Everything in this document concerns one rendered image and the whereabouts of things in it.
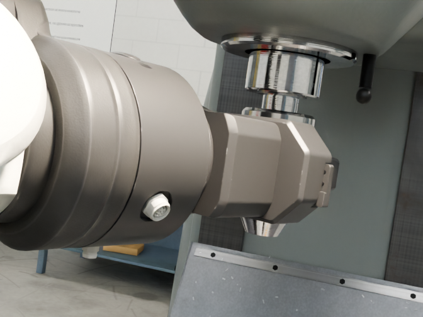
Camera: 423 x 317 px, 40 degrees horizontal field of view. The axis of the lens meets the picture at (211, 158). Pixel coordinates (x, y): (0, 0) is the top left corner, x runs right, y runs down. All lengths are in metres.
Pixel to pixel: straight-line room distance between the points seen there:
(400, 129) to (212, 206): 0.49
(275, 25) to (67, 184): 0.15
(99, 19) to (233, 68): 4.54
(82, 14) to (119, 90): 5.14
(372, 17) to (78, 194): 0.18
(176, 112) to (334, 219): 0.52
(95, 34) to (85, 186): 5.06
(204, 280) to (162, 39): 4.31
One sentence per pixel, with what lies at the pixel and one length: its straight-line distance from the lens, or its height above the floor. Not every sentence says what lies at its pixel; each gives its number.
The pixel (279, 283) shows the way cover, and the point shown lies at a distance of 0.75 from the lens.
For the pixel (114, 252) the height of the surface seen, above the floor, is 0.23.
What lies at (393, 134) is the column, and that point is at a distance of 0.74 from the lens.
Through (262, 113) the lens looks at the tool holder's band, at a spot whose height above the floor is 1.27.
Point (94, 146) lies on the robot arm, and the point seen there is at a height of 1.24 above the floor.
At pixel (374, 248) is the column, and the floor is 1.14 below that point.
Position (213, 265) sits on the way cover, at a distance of 0.76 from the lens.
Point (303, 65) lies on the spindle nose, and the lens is 0.35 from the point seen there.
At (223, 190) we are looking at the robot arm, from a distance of 0.27.
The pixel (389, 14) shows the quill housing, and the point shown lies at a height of 1.32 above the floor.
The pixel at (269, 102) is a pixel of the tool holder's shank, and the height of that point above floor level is 1.27.
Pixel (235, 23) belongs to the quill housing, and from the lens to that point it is 0.32.
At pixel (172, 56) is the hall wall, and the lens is 4.93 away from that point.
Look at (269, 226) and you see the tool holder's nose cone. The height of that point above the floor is 1.20.
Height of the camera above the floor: 1.25
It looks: 3 degrees down
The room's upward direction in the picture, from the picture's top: 8 degrees clockwise
